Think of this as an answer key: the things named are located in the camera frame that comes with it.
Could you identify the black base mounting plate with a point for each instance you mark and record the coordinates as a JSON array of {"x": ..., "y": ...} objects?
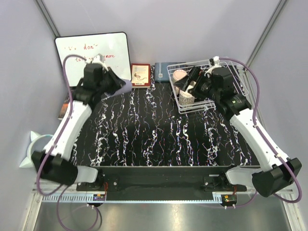
[{"x": 162, "y": 184}]

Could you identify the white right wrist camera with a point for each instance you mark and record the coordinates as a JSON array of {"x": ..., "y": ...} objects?
[{"x": 214, "y": 63}]

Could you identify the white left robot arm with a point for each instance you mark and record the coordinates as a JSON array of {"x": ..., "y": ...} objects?
[{"x": 53, "y": 162}]

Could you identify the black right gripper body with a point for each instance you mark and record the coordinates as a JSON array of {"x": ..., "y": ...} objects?
[{"x": 206, "y": 87}]

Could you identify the white cat-ear headphones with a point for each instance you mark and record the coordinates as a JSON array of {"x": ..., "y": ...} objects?
[{"x": 37, "y": 143}]

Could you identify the red and cream book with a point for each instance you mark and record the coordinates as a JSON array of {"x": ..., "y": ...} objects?
[{"x": 140, "y": 74}]

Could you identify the white dry-erase board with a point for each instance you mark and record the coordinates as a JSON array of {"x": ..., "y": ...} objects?
[{"x": 112, "y": 46}]

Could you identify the white patterned mug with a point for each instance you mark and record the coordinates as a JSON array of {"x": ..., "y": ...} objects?
[{"x": 185, "y": 99}]

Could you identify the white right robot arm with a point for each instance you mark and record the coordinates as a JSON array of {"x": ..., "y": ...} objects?
[{"x": 276, "y": 170}]

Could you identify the pink cup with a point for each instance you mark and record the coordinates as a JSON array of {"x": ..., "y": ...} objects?
[{"x": 178, "y": 75}]

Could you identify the lavender cup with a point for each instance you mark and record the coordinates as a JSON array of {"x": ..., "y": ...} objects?
[{"x": 125, "y": 89}]

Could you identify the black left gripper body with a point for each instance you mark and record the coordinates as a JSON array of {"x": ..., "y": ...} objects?
[{"x": 101, "y": 85}]

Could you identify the dark blue book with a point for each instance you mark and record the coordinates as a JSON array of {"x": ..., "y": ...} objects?
[{"x": 161, "y": 71}]

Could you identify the white slotted cable duct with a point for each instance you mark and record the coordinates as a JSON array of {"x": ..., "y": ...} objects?
[{"x": 75, "y": 197}]

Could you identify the white wire dish rack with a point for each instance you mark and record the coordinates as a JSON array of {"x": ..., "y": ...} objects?
[{"x": 237, "y": 70}]

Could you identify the A Tale of Two Cities book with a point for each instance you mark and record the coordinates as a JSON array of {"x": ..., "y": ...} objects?
[{"x": 64, "y": 108}]

